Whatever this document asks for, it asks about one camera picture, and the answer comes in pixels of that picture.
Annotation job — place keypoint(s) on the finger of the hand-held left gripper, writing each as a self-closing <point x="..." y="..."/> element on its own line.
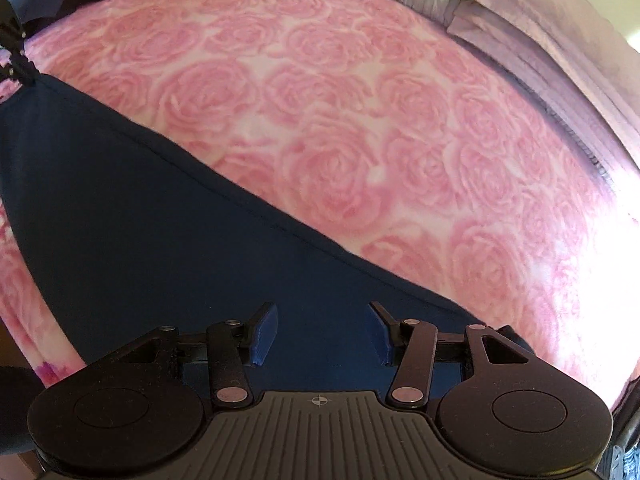
<point x="10" y="22"/>
<point x="24" y="69"/>

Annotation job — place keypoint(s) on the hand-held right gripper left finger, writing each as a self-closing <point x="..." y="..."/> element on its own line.
<point x="263" y="334"/>

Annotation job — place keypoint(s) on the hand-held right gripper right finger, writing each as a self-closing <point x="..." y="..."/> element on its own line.
<point x="379" y="334"/>

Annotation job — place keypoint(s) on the navy blue garment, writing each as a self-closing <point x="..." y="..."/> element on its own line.
<point x="150" y="240"/>

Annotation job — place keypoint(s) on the pink rose blanket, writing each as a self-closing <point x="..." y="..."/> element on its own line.
<point x="380" y="125"/>

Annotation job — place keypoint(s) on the lilac pillow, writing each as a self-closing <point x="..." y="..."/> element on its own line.
<point x="555" y="50"/>

